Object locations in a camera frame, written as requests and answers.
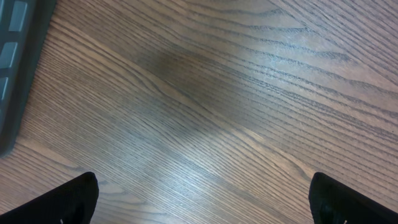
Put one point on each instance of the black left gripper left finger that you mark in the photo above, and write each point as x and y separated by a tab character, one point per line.
73	202

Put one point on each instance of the grey plastic basket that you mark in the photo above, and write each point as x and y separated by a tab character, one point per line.
24	26

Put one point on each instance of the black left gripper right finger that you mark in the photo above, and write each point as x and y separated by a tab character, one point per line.
333	202

